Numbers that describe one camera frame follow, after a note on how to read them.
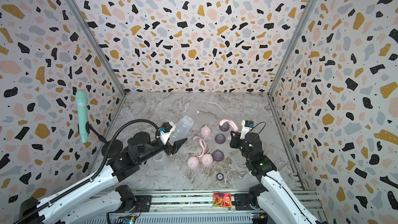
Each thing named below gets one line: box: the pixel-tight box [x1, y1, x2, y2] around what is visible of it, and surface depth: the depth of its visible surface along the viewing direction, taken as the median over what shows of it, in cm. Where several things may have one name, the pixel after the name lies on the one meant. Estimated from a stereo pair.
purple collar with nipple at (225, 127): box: [218, 121, 230, 132], surface depth 103 cm
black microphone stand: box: [85, 121, 124, 159], surface depth 91 cm
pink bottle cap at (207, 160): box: [201, 153, 214, 168], surface depth 87 cm
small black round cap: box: [216, 172, 224, 181], surface depth 84 cm
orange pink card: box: [212, 191, 232, 208], surface depth 76 cm
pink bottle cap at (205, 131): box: [200, 124, 211, 138], surface depth 98 cm
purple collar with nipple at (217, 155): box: [211, 149, 225, 162], surface depth 89 cm
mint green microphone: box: [75, 90, 89, 144], surface depth 70 cm
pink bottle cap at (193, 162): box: [187, 156, 200, 170], surface depth 85 cm
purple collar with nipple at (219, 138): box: [214, 133, 226, 145], surface depth 97 cm
